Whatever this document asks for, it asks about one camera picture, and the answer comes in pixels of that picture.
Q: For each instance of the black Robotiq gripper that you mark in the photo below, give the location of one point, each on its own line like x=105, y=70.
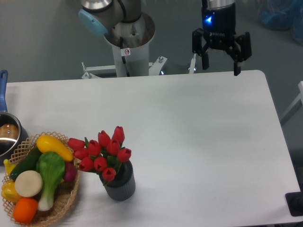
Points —
x=219, y=24

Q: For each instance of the red tulip bouquet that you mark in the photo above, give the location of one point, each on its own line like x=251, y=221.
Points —
x=103, y=156

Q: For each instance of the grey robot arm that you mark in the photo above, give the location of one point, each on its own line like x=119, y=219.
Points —
x=112, y=12

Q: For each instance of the dark grey ribbed vase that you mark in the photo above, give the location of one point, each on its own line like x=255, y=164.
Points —
x=123, y=185

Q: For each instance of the blue plastic bag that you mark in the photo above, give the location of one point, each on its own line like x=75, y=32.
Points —
x=283, y=15

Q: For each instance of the black device at edge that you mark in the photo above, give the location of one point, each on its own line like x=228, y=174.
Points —
x=295, y=203

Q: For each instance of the red radish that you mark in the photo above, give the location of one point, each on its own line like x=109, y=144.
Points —
x=70, y=172

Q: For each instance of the yellow squash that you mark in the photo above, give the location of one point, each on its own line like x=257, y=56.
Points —
x=47, y=143

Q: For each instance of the green bok choy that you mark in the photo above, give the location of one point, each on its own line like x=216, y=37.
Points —
x=51, y=167

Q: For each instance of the green cucumber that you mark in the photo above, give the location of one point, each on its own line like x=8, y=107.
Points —
x=28, y=163

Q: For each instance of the cream round bun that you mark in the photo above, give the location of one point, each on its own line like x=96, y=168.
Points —
x=28, y=183

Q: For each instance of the yellow banana tip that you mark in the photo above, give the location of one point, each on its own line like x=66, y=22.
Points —
x=8, y=166

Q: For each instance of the orange fruit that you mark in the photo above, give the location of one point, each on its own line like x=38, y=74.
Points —
x=25, y=210

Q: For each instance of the yellow bell pepper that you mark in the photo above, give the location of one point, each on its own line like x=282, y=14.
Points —
x=9, y=192

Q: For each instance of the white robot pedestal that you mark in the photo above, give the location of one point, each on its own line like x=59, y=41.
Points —
x=130, y=45

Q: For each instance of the white frame at right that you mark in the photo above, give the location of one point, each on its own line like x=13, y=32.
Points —
x=294, y=106

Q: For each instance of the blue handled saucepan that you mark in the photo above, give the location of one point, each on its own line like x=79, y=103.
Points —
x=12, y=133

